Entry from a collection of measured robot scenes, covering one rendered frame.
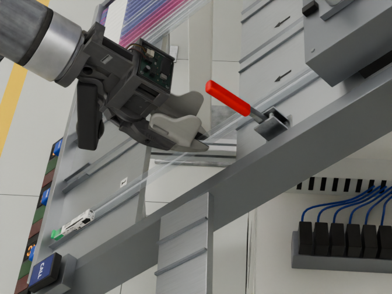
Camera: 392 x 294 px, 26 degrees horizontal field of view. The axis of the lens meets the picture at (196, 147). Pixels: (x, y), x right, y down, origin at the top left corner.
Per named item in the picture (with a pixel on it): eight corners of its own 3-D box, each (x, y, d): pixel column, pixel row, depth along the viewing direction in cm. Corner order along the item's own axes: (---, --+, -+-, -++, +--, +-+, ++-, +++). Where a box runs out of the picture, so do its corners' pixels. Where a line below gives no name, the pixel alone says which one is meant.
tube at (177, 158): (58, 242, 125) (52, 238, 124) (59, 235, 126) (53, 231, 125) (333, 66, 98) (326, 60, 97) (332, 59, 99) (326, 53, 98)
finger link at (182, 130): (227, 144, 103) (165, 105, 100) (199, 170, 107) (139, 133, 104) (230, 127, 106) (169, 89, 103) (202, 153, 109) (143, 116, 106)
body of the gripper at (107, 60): (174, 101, 99) (86, 50, 95) (135, 141, 104) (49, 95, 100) (179, 59, 104) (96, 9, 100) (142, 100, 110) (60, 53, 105)
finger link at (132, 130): (173, 152, 104) (113, 116, 101) (166, 158, 104) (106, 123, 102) (178, 126, 107) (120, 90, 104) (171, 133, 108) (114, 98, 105)
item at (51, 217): (65, 305, 124) (25, 283, 120) (122, 28, 170) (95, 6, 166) (70, 303, 123) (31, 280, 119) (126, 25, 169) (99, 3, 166)
